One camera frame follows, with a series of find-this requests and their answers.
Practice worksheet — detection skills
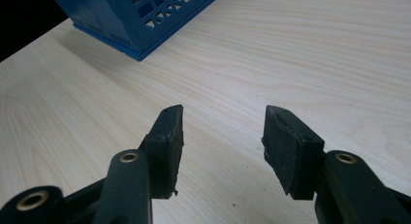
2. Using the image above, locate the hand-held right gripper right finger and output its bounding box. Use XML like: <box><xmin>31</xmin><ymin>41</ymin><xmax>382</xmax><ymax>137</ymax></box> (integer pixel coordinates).
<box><xmin>261</xmin><ymin>104</ymin><xmax>326</xmax><ymax>201</ymax></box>

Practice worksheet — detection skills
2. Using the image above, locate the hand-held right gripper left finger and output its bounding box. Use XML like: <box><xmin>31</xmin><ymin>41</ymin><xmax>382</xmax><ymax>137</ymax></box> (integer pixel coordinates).
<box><xmin>139</xmin><ymin>104</ymin><xmax>185</xmax><ymax>200</ymax></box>

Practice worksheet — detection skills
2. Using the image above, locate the blue plastic file rack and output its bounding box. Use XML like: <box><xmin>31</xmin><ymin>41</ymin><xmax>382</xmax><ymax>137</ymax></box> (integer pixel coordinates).
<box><xmin>47</xmin><ymin>0</ymin><xmax>227</xmax><ymax>63</ymax></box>

